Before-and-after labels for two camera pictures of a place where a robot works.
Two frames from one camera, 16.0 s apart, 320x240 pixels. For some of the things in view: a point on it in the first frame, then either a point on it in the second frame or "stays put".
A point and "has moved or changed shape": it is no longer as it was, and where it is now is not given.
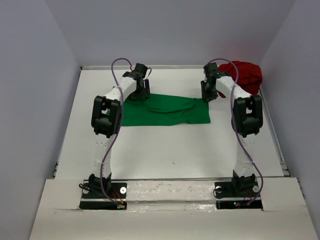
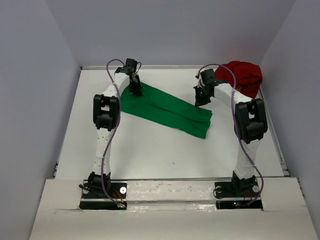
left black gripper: x=144 y=94 → x=137 y=91
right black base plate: x=225 y=200 stays put
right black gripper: x=206 y=95 → x=198 y=101
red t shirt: x=250 y=76 stays put
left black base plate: x=118 y=194 stays put
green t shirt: x=161 y=109 has moved or changed shape
